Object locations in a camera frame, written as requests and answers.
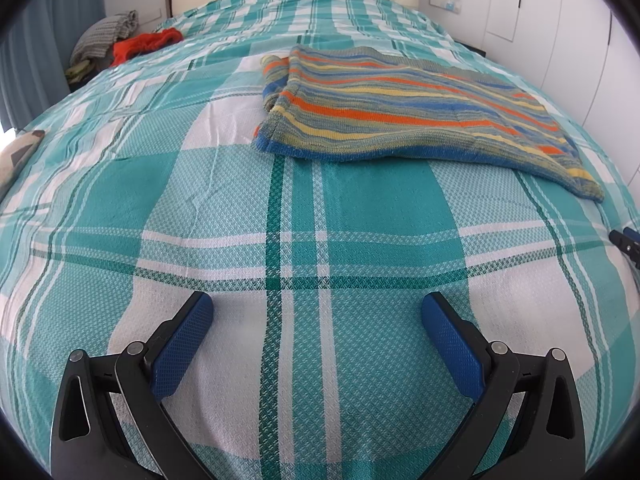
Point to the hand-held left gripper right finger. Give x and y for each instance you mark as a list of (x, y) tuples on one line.
[(452, 345)]

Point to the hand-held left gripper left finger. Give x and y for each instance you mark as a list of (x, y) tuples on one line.
[(182, 345)]

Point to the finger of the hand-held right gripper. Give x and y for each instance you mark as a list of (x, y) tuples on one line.
[(628, 241)]

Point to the striped knit sweater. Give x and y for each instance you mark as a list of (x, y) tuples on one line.
[(400, 110)]

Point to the teal plaid bedspread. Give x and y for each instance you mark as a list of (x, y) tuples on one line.
[(300, 240)]

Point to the white wardrobe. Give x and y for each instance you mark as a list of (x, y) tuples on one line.
[(560, 25)]

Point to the patterned cushion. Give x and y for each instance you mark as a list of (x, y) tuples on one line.
[(17, 157)]

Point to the green cloth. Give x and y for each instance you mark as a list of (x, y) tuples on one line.
[(77, 70)]

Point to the orange garment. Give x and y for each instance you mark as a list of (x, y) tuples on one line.
[(145, 45)]

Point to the blue-grey curtain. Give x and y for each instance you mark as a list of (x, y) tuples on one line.
[(40, 70)]

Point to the grey folded blanket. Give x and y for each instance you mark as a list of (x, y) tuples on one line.
[(102, 35)]

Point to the white wall socket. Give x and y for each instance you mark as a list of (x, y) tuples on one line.
[(445, 1)]

